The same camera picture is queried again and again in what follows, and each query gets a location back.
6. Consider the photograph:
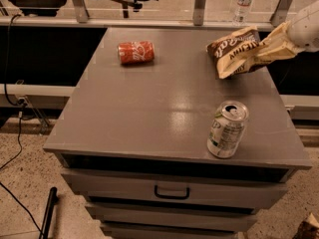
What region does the black floor bar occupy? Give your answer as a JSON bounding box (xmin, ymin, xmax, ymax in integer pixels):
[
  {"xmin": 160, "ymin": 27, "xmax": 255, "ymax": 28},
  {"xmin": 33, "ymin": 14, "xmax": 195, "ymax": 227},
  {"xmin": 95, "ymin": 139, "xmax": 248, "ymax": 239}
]
[{"xmin": 38, "ymin": 187, "xmax": 58, "ymax": 239}]

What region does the black floor cable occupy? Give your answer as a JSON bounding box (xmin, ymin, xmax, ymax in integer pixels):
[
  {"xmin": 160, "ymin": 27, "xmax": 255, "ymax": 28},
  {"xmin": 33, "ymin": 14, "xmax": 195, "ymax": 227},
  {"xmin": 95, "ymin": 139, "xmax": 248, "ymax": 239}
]
[{"xmin": 0, "ymin": 13, "xmax": 44, "ymax": 234}]

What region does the clear plastic water bottle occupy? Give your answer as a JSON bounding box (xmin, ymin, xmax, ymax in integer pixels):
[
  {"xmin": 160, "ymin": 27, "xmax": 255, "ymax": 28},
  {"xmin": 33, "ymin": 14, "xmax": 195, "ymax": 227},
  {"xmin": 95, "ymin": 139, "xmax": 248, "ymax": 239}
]
[{"xmin": 233, "ymin": 0, "xmax": 253, "ymax": 25}]

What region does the brown chip bag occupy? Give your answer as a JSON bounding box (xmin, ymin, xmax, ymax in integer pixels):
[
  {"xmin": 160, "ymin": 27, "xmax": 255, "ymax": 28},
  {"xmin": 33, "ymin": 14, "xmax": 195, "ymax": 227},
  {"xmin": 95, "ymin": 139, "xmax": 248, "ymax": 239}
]
[{"xmin": 206, "ymin": 26, "xmax": 260, "ymax": 79}]

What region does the grey drawer cabinet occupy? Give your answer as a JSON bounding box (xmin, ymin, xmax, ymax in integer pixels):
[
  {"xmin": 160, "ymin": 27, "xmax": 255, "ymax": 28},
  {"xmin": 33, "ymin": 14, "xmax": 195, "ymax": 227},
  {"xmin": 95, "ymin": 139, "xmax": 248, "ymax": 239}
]
[{"xmin": 45, "ymin": 27, "xmax": 311, "ymax": 239}]

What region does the brown bag corner on floor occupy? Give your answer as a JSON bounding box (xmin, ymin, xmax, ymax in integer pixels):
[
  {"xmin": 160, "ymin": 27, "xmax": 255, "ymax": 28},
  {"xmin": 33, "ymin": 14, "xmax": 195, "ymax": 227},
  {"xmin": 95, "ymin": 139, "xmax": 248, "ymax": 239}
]
[{"xmin": 292, "ymin": 213, "xmax": 319, "ymax": 239}]

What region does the metal railing frame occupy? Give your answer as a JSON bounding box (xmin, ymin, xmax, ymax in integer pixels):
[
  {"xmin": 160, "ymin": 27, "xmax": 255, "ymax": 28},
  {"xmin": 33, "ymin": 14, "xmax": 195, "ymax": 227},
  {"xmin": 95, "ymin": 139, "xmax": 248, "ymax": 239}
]
[{"xmin": 0, "ymin": 0, "xmax": 298, "ymax": 30}]

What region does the red coke can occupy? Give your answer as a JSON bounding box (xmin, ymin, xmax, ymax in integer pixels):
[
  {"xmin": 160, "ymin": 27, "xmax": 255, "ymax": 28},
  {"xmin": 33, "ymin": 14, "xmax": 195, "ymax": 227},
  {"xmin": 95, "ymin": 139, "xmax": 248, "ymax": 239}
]
[{"xmin": 118, "ymin": 41, "xmax": 155, "ymax": 65}]

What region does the black drawer handle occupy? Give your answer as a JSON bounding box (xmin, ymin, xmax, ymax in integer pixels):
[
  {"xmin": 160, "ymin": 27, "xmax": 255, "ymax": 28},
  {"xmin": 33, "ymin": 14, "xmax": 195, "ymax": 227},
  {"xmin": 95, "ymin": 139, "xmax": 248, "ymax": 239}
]
[{"xmin": 154, "ymin": 185, "xmax": 190, "ymax": 200}]

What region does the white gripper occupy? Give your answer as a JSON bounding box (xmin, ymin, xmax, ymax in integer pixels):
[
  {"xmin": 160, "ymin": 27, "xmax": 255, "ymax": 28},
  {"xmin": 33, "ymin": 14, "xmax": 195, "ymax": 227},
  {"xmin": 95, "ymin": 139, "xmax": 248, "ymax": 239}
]
[{"xmin": 232, "ymin": 0, "xmax": 319, "ymax": 77}]

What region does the silver green 7up can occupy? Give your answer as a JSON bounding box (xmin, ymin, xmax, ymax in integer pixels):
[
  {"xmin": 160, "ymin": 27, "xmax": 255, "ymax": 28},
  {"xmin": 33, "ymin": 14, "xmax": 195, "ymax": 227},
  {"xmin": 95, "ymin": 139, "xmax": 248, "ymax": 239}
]
[{"xmin": 207, "ymin": 101, "xmax": 249, "ymax": 158}]

